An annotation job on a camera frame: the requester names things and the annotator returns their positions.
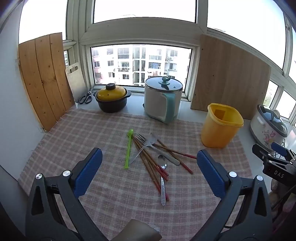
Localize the apartment building outside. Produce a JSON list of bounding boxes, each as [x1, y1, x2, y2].
[[91, 45, 191, 86]]

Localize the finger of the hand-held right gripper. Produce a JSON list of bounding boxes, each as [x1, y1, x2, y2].
[[271, 141, 296, 161], [252, 143, 275, 163]]

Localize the black-handled scissors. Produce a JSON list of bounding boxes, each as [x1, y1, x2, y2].
[[79, 91, 93, 104]]

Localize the pink checked cloth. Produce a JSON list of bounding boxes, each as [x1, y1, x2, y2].
[[18, 108, 253, 241]]

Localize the pile of chopsticks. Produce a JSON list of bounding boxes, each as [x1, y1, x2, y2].
[[132, 136, 197, 201]]

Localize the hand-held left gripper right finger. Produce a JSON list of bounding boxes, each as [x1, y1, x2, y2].
[[196, 149, 274, 241]]

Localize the white teal electric pot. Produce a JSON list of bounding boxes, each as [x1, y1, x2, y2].
[[143, 89, 183, 124]]

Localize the floral white rice cooker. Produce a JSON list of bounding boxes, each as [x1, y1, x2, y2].
[[250, 104, 288, 154]]

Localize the glass lid teal knob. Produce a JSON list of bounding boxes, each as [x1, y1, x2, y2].
[[144, 76, 184, 93]]

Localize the green plastic stirrer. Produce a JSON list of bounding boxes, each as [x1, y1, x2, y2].
[[124, 129, 134, 169]]

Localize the metal fork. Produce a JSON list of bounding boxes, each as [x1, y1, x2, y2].
[[135, 134, 180, 166], [129, 133, 162, 165]]

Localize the black clay pot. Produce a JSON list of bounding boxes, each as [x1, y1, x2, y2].
[[93, 90, 132, 113]]

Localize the metal spoon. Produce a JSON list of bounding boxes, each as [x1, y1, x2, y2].
[[157, 154, 167, 206]]

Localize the pale cutting board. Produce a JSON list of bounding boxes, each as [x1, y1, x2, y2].
[[65, 62, 89, 103]]

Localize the yellow clay pot lid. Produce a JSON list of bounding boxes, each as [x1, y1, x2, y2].
[[97, 83, 127, 101]]

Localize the light wooden board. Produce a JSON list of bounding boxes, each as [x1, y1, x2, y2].
[[190, 34, 272, 120]]

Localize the yellow plastic container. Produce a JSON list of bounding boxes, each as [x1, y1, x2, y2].
[[201, 103, 244, 148]]

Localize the white window frame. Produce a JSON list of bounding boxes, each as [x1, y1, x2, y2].
[[61, 0, 296, 126]]

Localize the knotty wooden plank board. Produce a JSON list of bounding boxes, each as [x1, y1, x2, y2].
[[18, 32, 75, 132]]

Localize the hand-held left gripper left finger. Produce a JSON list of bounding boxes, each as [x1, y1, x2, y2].
[[25, 148, 114, 241]]

